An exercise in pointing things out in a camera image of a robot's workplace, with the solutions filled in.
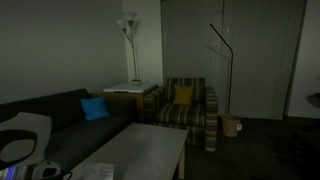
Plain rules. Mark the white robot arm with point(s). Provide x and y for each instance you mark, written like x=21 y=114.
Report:
x=23 y=142

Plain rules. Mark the yellow cushion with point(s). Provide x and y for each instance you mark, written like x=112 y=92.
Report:
x=183 y=95

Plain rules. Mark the small bowl lamp base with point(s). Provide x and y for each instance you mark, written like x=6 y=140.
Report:
x=136 y=82

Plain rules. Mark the striped armchair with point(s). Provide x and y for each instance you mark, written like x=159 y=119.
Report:
x=200 y=118

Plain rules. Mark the wooden side table white top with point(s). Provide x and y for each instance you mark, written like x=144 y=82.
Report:
x=128 y=90

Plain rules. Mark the grey coffee table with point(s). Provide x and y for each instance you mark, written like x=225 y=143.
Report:
x=140 y=152

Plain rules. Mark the blue throw pillow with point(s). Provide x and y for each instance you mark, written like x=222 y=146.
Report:
x=95 y=108

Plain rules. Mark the white multi-head floor lamp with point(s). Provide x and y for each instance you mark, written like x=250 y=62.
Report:
x=126 y=25

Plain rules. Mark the wicker waste basket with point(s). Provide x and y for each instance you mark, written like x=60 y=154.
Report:
x=229 y=124

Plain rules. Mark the thin black floor lamp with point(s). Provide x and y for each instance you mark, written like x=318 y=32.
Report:
x=230 y=70

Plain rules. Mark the white paper sheet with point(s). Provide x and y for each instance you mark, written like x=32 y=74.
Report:
x=99 y=171

